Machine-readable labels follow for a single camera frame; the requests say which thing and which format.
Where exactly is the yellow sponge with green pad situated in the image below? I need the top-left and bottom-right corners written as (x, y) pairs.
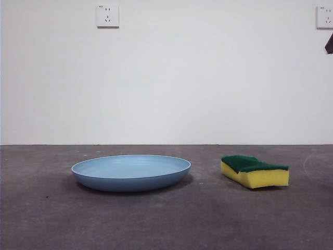
top-left (221, 155), bottom-right (290, 190)

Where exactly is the light blue round plate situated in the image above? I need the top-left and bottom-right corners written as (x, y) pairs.
top-left (71, 154), bottom-right (192, 193)

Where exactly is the white wall socket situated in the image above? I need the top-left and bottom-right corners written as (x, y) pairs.
top-left (96, 4), bottom-right (120, 29)
top-left (316, 5), bottom-right (333, 30)

